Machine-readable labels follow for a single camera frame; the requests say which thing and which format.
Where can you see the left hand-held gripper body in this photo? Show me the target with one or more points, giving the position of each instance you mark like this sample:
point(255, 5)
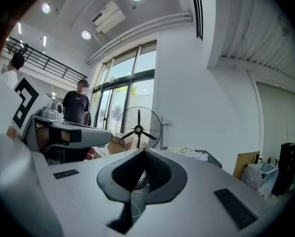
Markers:
point(26, 100)

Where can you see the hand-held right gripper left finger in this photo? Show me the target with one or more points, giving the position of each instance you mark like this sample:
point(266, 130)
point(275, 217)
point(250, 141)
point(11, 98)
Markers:
point(83, 194)

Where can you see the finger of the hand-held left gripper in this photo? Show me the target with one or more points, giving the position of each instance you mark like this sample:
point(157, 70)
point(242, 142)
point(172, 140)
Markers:
point(93, 137)

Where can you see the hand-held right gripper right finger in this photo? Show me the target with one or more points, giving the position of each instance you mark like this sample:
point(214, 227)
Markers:
point(199, 181)

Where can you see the white textured cloth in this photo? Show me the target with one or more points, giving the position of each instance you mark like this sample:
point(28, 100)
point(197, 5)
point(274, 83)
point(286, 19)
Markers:
point(194, 155)

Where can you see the large plain cardboard box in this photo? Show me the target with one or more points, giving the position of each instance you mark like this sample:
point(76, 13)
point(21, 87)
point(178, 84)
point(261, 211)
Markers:
point(120, 146)

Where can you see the beige cloth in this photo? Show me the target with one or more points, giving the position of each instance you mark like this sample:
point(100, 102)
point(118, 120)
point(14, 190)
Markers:
point(177, 149)

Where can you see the black metal railing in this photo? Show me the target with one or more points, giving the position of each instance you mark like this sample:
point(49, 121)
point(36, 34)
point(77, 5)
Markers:
point(48, 62)

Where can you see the black standing fan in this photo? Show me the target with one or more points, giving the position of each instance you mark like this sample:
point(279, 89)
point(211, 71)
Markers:
point(138, 130)

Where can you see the brown wooden board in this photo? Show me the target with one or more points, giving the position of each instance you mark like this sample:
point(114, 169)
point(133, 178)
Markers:
point(244, 162)

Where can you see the clear plastic storage bag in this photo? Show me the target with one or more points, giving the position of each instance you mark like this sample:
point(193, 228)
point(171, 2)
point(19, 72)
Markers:
point(259, 179)

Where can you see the grey roller door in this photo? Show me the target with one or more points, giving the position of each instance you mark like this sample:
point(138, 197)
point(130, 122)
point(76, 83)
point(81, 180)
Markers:
point(278, 122)

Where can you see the ceiling air conditioner unit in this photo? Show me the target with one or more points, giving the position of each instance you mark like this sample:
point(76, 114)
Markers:
point(107, 17)

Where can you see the white ceiling pipes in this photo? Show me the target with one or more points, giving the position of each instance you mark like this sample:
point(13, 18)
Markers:
point(142, 31)

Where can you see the black ceiling vent strip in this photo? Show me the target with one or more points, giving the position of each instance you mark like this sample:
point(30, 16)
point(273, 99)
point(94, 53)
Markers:
point(198, 11)

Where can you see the grey gripper camera module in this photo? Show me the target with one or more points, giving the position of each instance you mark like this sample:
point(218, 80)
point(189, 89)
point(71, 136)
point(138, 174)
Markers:
point(49, 111)

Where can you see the glass door with dark frame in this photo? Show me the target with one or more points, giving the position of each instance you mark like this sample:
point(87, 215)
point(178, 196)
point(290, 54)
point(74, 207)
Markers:
point(127, 83)

